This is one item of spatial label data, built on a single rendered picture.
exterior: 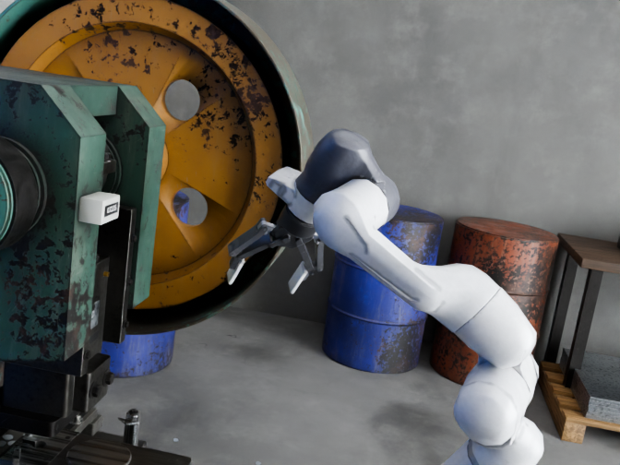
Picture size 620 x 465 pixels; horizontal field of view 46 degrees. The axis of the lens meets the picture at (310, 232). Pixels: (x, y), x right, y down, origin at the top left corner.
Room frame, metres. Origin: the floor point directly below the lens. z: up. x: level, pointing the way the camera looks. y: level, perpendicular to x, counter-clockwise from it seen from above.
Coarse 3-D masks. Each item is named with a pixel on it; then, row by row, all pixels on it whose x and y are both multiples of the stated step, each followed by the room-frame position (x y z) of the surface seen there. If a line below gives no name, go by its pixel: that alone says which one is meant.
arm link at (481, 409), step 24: (480, 384) 1.12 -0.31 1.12; (504, 384) 1.12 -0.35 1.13; (456, 408) 1.12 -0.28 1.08; (480, 408) 1.09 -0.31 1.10; (504, 408) 1.08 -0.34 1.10; (480, 432) 1.09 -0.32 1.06; (504, 432) 1.08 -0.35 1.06; (528, 432) 1.15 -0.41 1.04; (480, 456) 1.16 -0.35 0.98; (504, 456) 1.14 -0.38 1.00; (528, 456) 1.13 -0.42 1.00
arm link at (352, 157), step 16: (320, 144) 1.25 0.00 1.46; (336, 144) 1.22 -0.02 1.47; (352, 144) 1.23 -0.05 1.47; (368, 144) 1.25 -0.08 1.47; (320, 160) 1.24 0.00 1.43; (336, 160) 1.22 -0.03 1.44; (352, 160) 1.22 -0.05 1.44; (368, 160) 1.23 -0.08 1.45; (304, 176) 1.27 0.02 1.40; (320, 176) 1.24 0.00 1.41; (336, 176) 1.24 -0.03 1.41; (352, 176) 1.24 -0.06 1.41; (368, 176) 1.23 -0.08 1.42; (384, 176) 1.25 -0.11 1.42; (304, 192) 1.27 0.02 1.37; (320, 192) 1.26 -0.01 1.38; (384, 192) 1.22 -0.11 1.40; (384, 224) 1.23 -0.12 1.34
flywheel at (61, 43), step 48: (96, 0) 1.67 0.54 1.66; (144, 0) 1.65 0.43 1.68; (48, 48) 1.68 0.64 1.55; (96, 48) 1.70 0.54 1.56; (144, 48) 1.69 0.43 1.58; (192, 48) 1.67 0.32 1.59; (240, 48) 1.63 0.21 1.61; (240, 96) 1.63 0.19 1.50; (192, 144) 1.67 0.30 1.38; (240, 144) 1.66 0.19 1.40; (288, 144) 1.69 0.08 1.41; (240, 192) 1.66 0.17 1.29; (192, 240) 1.67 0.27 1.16; (192, 288) 1.63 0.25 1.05
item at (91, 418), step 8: (96, 408) 1.56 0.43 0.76; (80, 416) 1.49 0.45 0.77; (88, 416) 1.51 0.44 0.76; (96, 416) 1.55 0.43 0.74; (72, 424) 1.46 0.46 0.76; (80, 424) 1.47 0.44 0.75; (88, 424) 1.52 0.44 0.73; (96, 424) 1.53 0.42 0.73; (80, 432) 1.47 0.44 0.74; (88, 432) 1.52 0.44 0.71
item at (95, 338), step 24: (96, 264) 1.32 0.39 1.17; (96, 288) 1.33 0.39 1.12; (96, 312) 1.34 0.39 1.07; (96, 336) 1.35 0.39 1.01; (96, 360) 1.33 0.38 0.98; (24, 384) 1.25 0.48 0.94; (48, 384) 1.25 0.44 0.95; (72, 384) 1.26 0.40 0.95; (96, 384) 1.29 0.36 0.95; (24, 408) 1.25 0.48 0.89; (48, 408) 1.25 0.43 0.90; (72, 408) 1.27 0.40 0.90
